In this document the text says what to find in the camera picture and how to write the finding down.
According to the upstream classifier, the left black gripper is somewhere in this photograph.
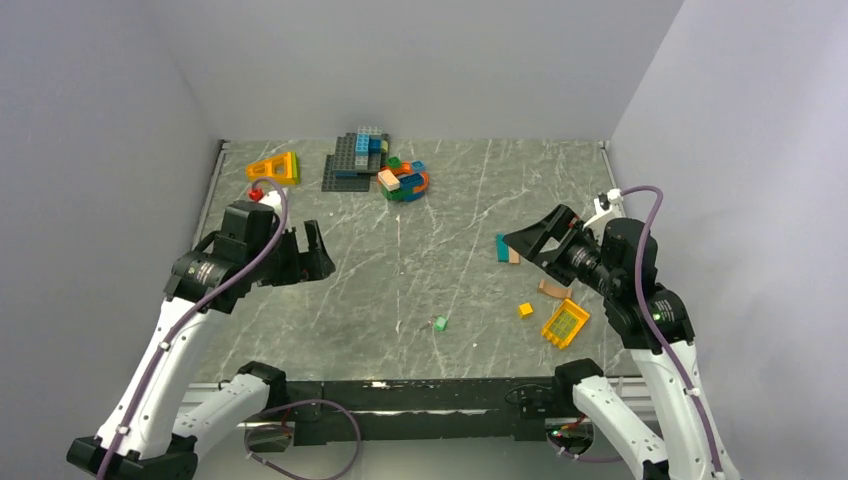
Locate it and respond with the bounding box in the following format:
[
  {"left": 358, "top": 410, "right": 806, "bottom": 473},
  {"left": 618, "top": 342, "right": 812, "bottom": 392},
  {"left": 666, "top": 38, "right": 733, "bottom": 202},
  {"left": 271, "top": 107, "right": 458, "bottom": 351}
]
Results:
[{"left": 248, "top": 219, "right": 335, "bottom": 287}]

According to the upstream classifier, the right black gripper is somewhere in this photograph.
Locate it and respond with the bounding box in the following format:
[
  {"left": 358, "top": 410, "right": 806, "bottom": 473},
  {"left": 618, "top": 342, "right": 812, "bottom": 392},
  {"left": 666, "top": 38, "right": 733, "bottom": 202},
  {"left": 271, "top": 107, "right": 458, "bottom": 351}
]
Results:
[{"left": 503, "top": 202, "right": 621, "bottom": 295}]

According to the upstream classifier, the green key tag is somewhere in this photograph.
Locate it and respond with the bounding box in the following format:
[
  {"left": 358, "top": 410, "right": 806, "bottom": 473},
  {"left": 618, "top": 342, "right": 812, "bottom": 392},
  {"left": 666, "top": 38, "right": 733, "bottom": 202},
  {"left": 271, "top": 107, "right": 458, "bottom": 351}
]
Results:
[{"left": 433, "top": 316, "right": 448, "bottom": 331}]

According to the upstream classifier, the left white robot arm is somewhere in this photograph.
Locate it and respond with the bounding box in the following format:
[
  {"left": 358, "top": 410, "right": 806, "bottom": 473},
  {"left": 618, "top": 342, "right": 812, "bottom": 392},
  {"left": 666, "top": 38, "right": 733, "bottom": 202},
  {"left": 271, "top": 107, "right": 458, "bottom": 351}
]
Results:
[{"left": 66, "top": 200, "right": 335, "bottom": 479}]

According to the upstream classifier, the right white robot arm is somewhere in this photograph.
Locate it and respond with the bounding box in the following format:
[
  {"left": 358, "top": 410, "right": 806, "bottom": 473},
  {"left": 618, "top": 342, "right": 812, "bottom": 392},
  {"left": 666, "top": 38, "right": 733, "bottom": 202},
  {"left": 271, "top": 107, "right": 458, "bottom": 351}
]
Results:
[{"left": 504, "top": 205, "right": 742, "bottom": 479}]

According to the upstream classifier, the teal and tan brick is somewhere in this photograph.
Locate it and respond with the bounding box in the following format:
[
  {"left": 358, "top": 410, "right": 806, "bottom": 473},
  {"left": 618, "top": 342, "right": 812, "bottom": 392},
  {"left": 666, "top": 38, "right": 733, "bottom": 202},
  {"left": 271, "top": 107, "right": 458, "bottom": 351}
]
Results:
[{"left": 495, "top": 234, "right": 520, "bottom": 264}]

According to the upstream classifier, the tan curved brick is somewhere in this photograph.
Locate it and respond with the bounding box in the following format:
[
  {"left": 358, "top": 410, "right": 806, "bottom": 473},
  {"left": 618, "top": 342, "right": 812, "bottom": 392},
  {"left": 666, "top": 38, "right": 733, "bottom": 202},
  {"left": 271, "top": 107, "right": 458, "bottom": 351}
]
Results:
[{"left": 537, "top": 279, "right": 573, "bottom": 300}]

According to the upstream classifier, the small yellow brick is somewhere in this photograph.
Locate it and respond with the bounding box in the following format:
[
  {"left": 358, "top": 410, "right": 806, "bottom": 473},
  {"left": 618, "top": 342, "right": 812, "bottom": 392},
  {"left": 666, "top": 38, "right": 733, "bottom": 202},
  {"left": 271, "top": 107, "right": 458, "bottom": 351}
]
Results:
[{"left": 518, "top": 303, "right": 534, "bottom": 319}]

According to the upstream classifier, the yellow window brick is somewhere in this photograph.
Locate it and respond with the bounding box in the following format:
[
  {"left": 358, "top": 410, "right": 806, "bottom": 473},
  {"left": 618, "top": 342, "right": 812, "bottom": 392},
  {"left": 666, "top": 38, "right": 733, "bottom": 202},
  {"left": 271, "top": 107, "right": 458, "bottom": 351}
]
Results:
[{"left": 540, "top": 299, "right": 590, "bottom": 350}]

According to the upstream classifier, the orange yellow triangle brick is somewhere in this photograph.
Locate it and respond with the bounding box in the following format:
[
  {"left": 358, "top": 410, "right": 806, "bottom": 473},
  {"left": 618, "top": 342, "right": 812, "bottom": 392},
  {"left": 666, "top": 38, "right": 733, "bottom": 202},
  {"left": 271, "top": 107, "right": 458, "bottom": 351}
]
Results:
[{"left": 245, "top": 151, "right": 301, "bottom": 185}]

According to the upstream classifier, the dark grey brick baseplate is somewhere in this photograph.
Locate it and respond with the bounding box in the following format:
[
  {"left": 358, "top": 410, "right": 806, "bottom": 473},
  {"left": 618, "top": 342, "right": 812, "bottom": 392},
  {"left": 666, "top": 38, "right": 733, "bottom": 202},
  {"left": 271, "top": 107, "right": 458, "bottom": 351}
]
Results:
[{"left": 321, "top": 132, "right": 390, "bottom": 193}]

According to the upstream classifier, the colourful brick cluster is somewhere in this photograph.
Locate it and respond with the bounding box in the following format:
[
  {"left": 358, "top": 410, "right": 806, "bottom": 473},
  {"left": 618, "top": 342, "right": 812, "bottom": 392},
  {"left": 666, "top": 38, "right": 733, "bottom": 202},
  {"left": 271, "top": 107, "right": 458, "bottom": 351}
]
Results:
[{"left": 376, "top": 157, "right": 429, "bottom": 202}]

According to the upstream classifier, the blue brick stack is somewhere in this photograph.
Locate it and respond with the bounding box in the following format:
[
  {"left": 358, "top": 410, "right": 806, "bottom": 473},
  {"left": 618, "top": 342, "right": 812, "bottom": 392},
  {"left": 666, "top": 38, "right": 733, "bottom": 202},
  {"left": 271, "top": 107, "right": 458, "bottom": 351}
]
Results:
[{"left": 354, "top": 126, "right": 389, "bottom": 171}]

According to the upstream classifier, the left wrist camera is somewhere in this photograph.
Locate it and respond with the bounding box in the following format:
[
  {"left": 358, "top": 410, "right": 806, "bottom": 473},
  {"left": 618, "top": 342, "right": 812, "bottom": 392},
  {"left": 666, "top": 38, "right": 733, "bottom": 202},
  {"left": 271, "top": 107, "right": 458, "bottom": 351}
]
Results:
[{"left": 248, "top": 188, "right": 283, "bottom": 217}]

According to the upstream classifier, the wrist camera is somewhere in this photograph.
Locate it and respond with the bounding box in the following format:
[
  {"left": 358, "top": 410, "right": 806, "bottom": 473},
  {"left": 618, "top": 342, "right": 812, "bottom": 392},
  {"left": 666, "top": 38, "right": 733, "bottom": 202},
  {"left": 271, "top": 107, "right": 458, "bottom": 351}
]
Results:
[
  {"left": 585, "top": 188, "right": 626, "bottom": 237},
  {"left": 248, "top": 188, "right": 283, "bottom": 217}
]

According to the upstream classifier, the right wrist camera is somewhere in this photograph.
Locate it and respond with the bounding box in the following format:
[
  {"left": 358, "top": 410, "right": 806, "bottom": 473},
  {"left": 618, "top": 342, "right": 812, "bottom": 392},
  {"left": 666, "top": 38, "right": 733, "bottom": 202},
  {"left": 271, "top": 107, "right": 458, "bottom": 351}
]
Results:
[{"left": 585, "top": 188, "right": 626, "bottom": 237}]

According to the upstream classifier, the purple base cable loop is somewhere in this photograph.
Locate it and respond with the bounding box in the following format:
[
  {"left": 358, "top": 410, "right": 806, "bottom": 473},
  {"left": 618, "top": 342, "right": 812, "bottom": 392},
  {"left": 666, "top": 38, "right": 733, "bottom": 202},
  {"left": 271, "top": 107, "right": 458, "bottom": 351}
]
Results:
[{"left": 243, "top": 398, "right": 362, "bottom": 480}]

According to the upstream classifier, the black base frame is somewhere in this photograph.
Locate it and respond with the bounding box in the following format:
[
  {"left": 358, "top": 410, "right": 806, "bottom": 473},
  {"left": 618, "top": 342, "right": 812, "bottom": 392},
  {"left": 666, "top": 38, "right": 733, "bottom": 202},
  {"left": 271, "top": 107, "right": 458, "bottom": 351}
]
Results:
[{"left": 247, "top": 377, "right": 580, "bottom": 446}]

